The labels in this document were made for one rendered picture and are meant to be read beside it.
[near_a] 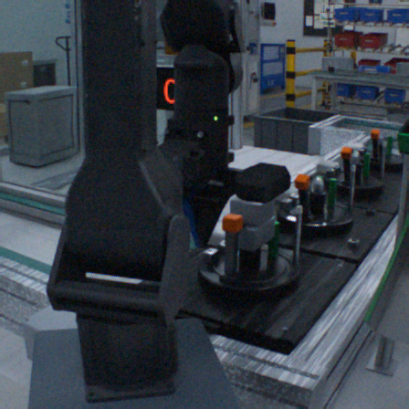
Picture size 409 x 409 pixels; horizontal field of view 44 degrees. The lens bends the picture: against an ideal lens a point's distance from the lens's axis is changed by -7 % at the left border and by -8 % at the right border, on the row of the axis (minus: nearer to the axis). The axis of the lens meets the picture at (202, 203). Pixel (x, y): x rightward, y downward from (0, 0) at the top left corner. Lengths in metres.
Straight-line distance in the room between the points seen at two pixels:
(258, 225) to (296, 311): 0.12
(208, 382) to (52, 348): 0.13
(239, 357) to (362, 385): 0.21
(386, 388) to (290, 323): 0.18
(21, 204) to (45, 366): 0.79
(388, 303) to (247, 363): 0.17
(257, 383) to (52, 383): 0.25
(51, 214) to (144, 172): 0.78
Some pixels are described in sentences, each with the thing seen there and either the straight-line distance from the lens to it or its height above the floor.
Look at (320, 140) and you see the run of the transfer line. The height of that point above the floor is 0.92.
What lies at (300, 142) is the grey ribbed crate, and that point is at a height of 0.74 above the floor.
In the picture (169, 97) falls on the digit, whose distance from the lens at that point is 0.86.
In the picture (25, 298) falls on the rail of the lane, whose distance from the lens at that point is 0.81.
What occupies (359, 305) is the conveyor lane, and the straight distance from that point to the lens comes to 0.72.
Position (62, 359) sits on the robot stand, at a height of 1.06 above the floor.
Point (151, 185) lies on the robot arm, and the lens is 0.34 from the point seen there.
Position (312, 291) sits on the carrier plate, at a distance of 0.72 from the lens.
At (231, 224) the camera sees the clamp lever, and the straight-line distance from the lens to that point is 0.66.
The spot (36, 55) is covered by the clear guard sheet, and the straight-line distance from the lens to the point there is 1.15.
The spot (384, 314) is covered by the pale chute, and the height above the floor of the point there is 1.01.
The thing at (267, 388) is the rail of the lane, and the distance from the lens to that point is 0.58.
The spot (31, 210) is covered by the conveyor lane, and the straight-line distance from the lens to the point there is 1.16.
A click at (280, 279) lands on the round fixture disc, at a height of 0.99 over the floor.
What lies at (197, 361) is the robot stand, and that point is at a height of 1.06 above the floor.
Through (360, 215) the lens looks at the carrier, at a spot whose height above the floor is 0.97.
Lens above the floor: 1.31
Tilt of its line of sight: 19 degrees down
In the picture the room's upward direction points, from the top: straight up
